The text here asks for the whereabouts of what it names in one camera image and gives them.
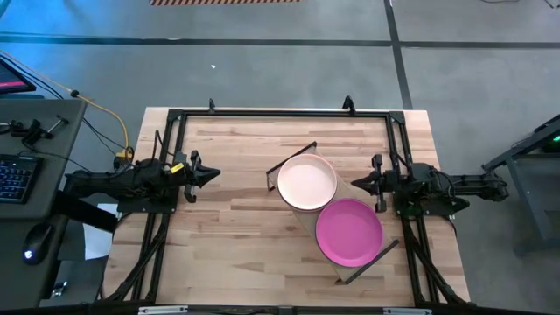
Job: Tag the grey computer desk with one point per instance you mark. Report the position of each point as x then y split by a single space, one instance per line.
44 114

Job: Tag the black table clamp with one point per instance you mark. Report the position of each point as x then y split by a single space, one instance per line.
212 106
348 105

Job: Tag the black computer mouse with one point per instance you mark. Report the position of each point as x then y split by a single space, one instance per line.
37 242

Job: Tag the pink plate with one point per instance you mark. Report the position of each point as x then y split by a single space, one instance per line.
349 232

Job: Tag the silver table latch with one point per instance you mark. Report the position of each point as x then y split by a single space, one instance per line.
162 310
407 311

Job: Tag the black desk clamp mount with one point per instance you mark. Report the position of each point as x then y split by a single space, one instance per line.
30 130

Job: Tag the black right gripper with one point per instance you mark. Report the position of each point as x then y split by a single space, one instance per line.
396 181

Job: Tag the dark metal cart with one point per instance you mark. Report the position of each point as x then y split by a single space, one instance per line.
529 175

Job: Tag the cream plate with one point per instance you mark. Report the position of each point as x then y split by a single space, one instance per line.
306 181

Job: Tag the dark monitor with pink screen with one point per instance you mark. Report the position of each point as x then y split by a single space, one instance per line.
13 81

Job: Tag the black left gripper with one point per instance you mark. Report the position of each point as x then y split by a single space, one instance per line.
186 175

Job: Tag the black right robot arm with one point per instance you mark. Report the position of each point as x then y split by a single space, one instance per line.
472 184

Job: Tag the yellow tag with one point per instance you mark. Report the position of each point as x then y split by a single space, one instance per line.
177 168

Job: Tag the black backlit keyboard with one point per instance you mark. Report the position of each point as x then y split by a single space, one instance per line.
17 178

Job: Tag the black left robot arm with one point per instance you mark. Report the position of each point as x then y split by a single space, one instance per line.
109 181

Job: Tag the black aluminium table frame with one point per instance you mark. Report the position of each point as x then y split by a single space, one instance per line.
284 114

